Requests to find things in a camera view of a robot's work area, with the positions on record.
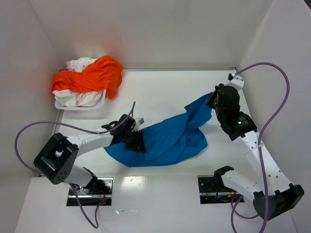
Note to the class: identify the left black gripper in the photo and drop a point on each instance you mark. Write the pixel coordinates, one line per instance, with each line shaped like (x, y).
(137, 141)

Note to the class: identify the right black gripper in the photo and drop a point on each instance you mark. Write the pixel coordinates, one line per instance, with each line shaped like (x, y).
(213, 101)

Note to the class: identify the blue t shirt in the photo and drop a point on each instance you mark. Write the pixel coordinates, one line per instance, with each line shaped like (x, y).
(169, 142)

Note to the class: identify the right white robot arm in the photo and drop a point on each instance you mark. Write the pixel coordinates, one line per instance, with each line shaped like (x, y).
(274, 193)

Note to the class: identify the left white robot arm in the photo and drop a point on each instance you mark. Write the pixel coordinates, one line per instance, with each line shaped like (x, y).
(57, 158)

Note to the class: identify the orange t shirt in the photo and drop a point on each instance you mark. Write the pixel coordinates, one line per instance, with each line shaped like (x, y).
(103, 74)

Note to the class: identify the white t shirt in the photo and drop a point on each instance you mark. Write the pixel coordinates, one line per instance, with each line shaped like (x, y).
(80, 64)

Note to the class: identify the white plastic basket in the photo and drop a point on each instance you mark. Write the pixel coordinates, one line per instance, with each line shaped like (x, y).
(79, 101)

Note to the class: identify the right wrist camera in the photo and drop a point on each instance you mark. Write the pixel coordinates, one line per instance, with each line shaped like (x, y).
(235, 81)

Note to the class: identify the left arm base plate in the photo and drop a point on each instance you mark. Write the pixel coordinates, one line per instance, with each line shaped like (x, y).
(102, 192)

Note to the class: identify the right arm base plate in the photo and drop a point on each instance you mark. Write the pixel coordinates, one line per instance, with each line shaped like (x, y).
(210, 193)

